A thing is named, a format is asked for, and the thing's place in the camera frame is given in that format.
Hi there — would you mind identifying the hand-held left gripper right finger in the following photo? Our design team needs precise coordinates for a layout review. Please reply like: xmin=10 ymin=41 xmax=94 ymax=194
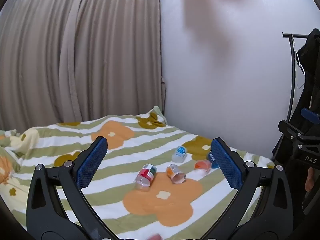
xmin=207 ymin=137 xmax=294 ymax=240

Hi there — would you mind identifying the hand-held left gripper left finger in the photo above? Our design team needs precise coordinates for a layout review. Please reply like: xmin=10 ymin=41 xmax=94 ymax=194
xmin=26 ymin=136 xmax=118 ymax=240

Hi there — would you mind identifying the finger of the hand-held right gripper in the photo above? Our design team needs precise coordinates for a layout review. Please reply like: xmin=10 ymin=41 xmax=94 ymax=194
xmin=278 ymin=120 xmax=312 ymax=143
xmin=301 ymin=108 xmax=320 ymax=125

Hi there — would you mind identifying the clear cup red orange label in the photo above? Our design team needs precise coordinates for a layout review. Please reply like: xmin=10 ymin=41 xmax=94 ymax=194
xmin=194 ymin=160 xmax=212 ymax=174

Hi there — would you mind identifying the white cup blue label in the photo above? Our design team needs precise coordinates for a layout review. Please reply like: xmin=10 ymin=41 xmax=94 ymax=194
xmin=171 ymin=146 xmax=188 ymax=163

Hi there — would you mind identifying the clear cup red green label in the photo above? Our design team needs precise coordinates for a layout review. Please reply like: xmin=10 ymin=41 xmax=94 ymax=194
xmin=134 ymin=163 xmax=157 ymax=190

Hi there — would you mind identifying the person's right hand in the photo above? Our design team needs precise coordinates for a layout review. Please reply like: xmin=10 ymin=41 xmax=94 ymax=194
xmin=307 ymin=167 xmax=315 ymax=191

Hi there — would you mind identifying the black clothes rack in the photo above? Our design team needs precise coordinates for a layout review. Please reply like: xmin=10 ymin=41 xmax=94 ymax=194
xmin=272 ymin=28 xmax=320 ymax=164
xmin=271 ymin=32 xmax=316 ymax=161

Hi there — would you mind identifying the striped floral blanket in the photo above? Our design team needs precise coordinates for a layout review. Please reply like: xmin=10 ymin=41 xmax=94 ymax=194
xmin=0 ymin=106 xmax=276 ymax=240

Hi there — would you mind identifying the beige curtain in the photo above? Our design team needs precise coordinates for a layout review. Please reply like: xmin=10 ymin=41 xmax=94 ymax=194
xmin=0 ymin=0 xmax=168 ymax=133

